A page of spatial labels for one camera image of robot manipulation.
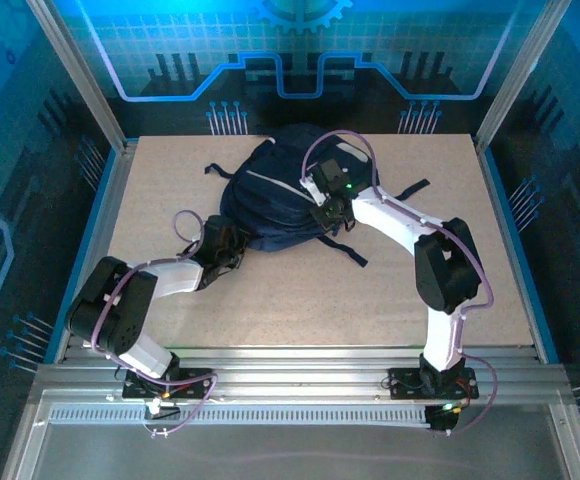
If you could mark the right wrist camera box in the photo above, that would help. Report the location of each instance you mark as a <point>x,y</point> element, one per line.
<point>330,175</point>

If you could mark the aluminium side rail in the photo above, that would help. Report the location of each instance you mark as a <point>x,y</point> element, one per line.
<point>119,175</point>

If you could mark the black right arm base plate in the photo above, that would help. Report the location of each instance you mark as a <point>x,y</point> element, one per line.
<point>400,385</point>

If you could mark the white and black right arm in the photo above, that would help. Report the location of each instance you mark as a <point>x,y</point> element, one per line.
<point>390,220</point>

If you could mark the aluminium frame post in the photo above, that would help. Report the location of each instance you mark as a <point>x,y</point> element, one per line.
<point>520,75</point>
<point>82,75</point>

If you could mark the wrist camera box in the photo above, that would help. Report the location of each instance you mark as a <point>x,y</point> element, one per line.
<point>330,175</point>
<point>222,230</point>

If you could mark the navy blue backpack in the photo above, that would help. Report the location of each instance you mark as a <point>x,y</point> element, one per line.
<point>270,210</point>

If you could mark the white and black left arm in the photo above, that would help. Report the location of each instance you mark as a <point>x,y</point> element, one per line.
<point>175,280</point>

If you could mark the black controller box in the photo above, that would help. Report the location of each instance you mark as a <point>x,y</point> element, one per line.
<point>440,420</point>

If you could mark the steel front panel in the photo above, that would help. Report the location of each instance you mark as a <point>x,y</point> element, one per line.
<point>295,450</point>

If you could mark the aluminium front rail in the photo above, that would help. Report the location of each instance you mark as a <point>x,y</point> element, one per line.
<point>295,375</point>

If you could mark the small white connector block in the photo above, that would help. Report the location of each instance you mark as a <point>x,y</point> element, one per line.
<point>154,407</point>

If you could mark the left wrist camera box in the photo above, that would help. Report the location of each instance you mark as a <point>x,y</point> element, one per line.
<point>222,230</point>

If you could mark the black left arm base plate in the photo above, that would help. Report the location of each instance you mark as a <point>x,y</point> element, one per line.
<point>195,376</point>

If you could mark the aluminium left frame post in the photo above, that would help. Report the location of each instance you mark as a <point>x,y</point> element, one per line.
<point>82,75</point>

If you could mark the aluminium right frame post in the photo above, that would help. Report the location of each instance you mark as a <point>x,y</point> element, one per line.
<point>520,75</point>

